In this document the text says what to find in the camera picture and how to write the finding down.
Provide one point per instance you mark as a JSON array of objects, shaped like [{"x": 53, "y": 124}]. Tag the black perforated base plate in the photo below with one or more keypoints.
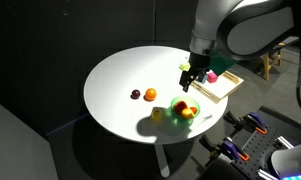
[{"x": 260, "y": 146}]

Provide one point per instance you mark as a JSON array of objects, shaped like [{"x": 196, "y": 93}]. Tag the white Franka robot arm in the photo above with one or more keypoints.
[{"x": 250, "y": 30}]

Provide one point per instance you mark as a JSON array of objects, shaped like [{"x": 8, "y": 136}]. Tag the wooden armchair grey cushion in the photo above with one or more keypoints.
[{"x": 266, "y": 66}]

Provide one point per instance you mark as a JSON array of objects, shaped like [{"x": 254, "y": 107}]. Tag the silver aluminium rail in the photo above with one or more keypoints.
[
  {"x": 266, "y": 175},
  {"x": 285, "y": 142}
]

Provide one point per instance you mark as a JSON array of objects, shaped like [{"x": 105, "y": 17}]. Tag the purple clamp orange tip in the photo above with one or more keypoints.
[
  {"x": 256, "y": 121},
  {"x": 235, "y": 150}
]

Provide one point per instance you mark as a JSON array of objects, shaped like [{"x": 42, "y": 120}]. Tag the lime green cube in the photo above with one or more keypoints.
[{"x": 185, "y": 66}]

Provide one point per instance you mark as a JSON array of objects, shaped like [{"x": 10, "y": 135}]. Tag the green plastic bowl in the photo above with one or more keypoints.
[{"x": 176, "y": 100}]

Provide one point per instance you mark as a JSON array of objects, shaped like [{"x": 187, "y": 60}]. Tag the red apple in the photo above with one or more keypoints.
[{"x": 180, "y": 107}]

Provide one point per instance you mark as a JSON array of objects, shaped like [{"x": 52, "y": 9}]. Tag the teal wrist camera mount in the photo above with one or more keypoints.
[{"x": 223, "y": 63}]

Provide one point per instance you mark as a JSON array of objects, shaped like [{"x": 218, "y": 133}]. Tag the small red fruit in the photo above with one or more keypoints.
[{"x": 193, "y": 110}]

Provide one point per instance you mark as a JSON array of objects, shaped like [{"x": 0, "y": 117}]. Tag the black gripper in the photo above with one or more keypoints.
[{"x": 198, "y": 63}]

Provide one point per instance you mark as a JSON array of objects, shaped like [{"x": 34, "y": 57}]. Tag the pink cube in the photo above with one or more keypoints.
[{"x": 212, "y": 77}]

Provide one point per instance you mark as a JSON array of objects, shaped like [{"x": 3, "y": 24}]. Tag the dark purple plum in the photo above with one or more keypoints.
[{"x": 135, "y": 94}]

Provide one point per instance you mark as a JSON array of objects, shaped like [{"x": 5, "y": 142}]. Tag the yellow lemon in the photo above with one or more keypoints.
[{"x": 156, "y": 114}]

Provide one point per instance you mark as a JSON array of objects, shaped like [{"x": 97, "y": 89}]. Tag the white table leg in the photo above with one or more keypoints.
[{"x": 161, "y": 163}]

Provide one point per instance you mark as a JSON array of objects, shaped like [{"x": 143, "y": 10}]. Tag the light wooden tray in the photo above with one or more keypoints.
[{"x": 223, "y": 88}]

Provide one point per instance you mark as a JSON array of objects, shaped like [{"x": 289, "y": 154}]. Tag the yellow orange fruit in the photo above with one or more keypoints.
[{"x": 187, "y": 114}]

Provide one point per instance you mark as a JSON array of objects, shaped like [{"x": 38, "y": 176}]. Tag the blue white patterned cube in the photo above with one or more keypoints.
[{"x": 204, "y": 80}]

